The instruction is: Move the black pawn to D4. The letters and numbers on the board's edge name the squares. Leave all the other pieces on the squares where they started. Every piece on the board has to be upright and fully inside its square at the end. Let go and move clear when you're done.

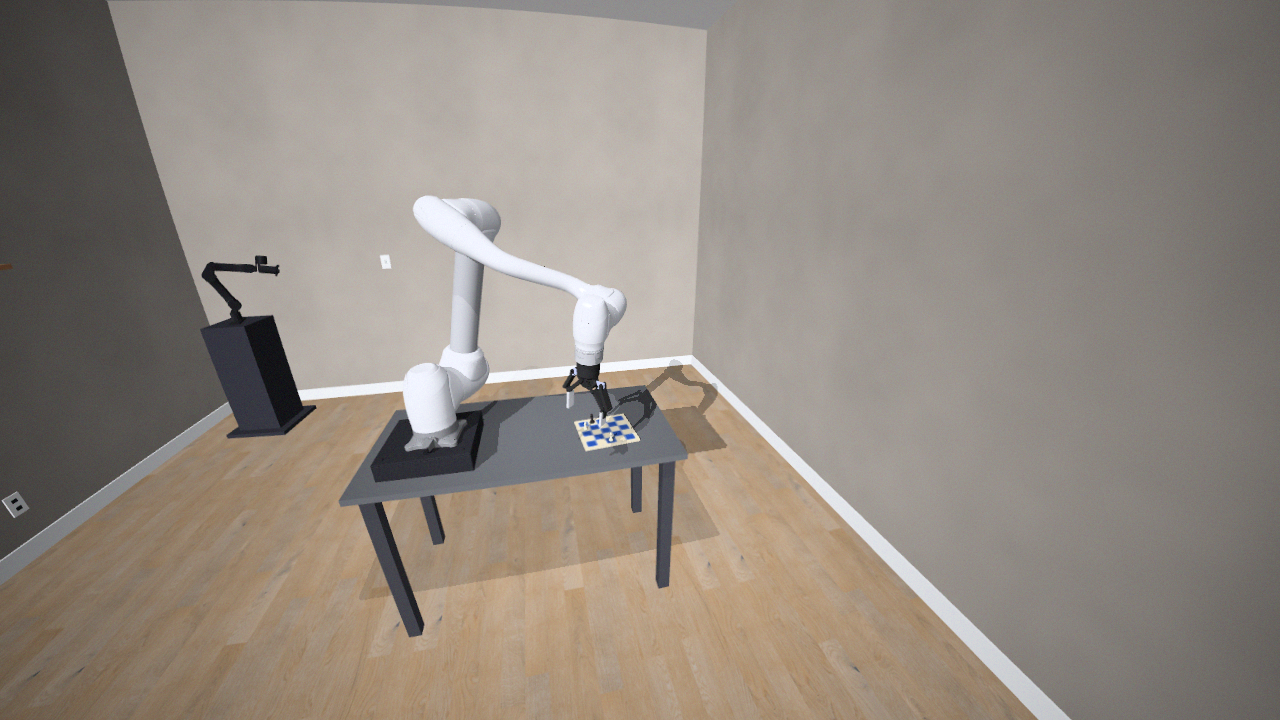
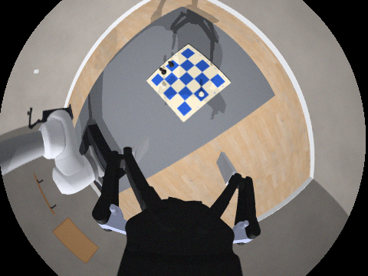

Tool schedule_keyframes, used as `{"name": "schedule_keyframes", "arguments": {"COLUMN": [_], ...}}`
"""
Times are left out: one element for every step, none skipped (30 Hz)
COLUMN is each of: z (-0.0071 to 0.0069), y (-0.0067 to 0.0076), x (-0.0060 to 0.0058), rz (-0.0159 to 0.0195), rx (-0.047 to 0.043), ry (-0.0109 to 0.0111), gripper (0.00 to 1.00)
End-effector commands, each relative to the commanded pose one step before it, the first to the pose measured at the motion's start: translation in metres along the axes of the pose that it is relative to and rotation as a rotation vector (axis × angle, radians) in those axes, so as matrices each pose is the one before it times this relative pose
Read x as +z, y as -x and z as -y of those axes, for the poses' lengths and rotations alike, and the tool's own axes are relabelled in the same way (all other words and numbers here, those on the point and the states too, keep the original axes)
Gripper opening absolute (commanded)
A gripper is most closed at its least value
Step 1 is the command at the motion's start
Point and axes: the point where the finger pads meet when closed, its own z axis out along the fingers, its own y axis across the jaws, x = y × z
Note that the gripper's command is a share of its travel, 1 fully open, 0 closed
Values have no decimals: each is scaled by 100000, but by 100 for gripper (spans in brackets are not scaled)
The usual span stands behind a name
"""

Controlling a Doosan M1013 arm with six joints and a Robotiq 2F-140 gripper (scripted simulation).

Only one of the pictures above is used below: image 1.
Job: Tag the blue and cream chessboard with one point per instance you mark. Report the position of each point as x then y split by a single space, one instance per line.
598 437

